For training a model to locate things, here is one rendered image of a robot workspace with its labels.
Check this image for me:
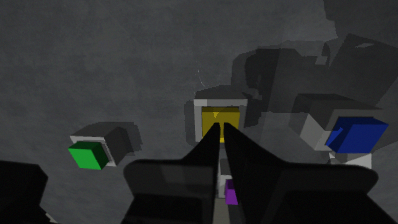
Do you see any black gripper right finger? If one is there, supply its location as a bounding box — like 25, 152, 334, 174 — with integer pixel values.
223, 123, 378, 224

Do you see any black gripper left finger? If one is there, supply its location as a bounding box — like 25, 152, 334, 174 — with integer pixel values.
123, 122, 221, 224

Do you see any yellow button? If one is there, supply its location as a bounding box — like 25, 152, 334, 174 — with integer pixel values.
194, 91, 248, 143

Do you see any green button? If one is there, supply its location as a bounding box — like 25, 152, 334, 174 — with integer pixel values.
68, 125, 128, 170

